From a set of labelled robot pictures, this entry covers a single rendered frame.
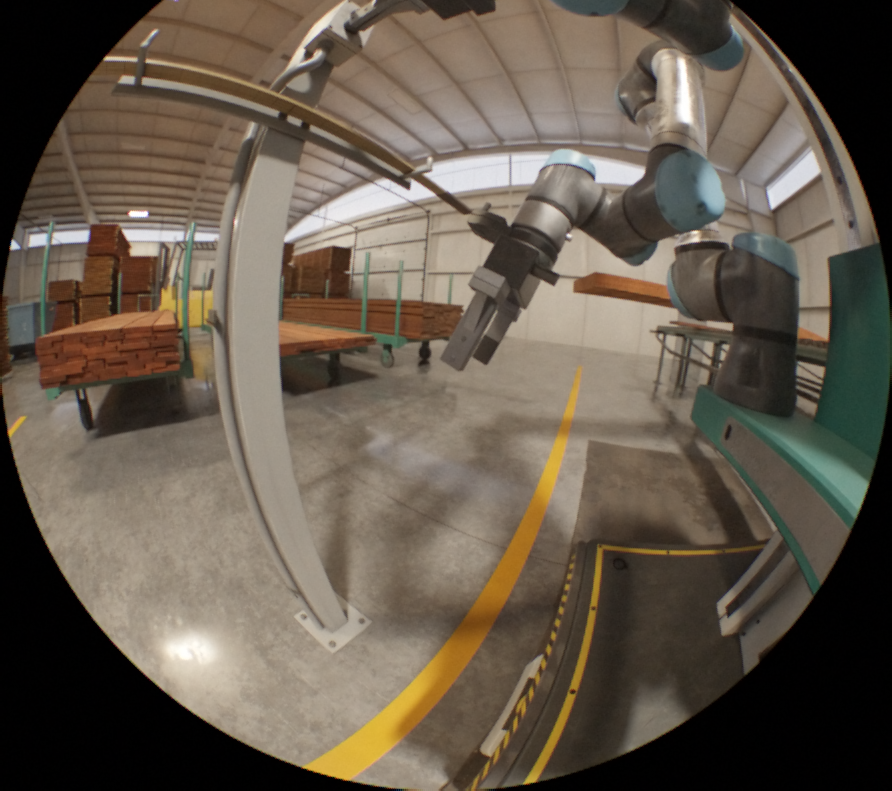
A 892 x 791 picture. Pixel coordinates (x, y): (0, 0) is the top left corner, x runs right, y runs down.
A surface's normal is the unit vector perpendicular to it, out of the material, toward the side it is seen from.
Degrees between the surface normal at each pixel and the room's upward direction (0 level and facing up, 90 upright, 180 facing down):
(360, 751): 0
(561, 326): 93
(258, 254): 90
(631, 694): 0
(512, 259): 82
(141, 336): 90
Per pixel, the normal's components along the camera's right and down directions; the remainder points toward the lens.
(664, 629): 0.07, -0.99
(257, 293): 0.86, 0.13
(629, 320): -0.51, 0.07
